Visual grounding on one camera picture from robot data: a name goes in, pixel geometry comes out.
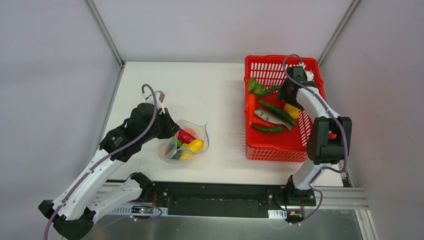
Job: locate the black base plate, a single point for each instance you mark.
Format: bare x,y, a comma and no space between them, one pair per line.
225,200

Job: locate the long green cucumber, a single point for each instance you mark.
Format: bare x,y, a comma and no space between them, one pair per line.
279,112

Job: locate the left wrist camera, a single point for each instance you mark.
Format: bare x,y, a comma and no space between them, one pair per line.
159,96

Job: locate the yellow corn cob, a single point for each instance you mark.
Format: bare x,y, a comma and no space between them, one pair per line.
190,149

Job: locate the clear zip top bag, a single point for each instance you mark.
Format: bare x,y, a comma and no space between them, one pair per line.
199,131

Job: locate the red chili pepper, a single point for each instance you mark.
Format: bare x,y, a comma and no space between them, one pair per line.
185,137

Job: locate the green lettuce leaf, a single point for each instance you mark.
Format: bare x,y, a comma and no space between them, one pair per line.
254,87

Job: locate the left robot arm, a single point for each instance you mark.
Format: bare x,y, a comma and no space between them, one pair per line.
74,213

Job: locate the orange carrot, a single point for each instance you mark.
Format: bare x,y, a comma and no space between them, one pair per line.
250,108

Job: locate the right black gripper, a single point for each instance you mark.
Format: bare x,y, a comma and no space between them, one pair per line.
286,93

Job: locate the toy grey fish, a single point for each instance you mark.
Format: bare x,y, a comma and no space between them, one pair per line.
270,117

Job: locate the yellow lemon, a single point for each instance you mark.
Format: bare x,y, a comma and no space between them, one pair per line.
294,112

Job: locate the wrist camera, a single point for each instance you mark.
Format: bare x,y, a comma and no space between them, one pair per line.
309,74
159,96

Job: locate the green chili pepper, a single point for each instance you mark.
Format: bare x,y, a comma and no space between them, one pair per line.
269,130

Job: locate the red plastic basket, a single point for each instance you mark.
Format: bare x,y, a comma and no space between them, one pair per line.
284,146

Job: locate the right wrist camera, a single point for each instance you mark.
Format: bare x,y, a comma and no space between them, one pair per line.
309,74

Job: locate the peach fruit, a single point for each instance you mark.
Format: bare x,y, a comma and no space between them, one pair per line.
164,150

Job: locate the green lime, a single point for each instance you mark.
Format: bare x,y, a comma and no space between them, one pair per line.
175,143

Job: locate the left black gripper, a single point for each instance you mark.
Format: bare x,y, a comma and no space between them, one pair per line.
168,122

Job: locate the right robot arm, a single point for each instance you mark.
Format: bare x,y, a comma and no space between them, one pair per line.
330,134

